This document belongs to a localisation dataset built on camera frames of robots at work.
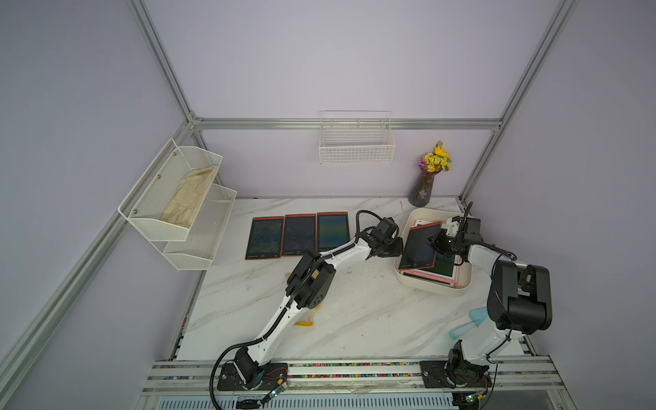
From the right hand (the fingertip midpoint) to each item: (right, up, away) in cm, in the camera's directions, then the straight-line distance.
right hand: (427, 241), depth 97 cm
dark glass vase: (+2, +21, +14) cm, 25 cm away
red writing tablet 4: (-37, +4, +10) cm, 39 cm away
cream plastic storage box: (+1, +10, +14) cm, 17 cm away
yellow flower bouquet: (+5, +32, +4) cm, 32 cm away
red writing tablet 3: (-52, +2, +11) cm, 53 cm away
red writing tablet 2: (-65, +1, +8) cm, 66 cm away
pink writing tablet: (+4, -11, -7) cm, 13 cm away
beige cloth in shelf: (-83, +14, -19) cm, 86 cm away
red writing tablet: (-2, -4, +3) cm, 6 cm away
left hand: (-9, -4, 0) cm, 10 cm away
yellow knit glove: (-46, -26, -15) cm, 55 cm away
